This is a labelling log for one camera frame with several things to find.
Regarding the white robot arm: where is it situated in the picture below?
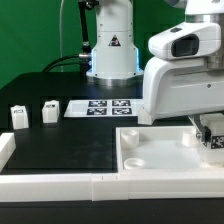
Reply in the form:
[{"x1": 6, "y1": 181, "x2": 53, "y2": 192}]
[{"x1": 78, "y1": 0, "x2": 224, "y2": 149}]

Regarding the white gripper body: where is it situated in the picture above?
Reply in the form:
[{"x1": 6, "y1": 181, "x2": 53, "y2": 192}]
[{"x1": 143, "y1": 57, "x2": 224, "y2": 120}]

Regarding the white L-shaped obstacle fence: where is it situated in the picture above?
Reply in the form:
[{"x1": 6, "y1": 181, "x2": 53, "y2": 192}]
[{"x1": 0, "y1": 133, "x2": 224, "y2": 202}]

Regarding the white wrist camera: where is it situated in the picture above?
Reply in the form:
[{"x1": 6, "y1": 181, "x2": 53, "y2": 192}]
[{"x1": 148, "y1": 22, "x2": 221, "y2": 61}]

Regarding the black cable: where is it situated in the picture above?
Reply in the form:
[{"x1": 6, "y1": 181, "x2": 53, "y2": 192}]
[{"x1": 41, "y1": 53, "x2": 92, "y2": 73}]

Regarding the grey thin cable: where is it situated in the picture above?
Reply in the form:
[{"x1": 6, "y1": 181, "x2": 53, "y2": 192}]
[{"x1": 58, "y1": 0, "x2": 66, "y2": 73}]

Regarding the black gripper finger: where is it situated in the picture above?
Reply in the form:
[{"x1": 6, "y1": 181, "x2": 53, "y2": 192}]
[{"x1": 188, "y1": 114, "x2": 212, "y2": 147}]

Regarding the white sheet with fiducial tags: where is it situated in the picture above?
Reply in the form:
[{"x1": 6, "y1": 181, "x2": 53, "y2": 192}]
[{"x1": 64, "y1": 99, "x2": 143, "y2": 118}]

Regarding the white square tabletop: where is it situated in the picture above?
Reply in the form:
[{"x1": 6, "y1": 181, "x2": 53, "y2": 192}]
[{"x1": 116, "y1": 126, "x2": 224, "y2": 174}]

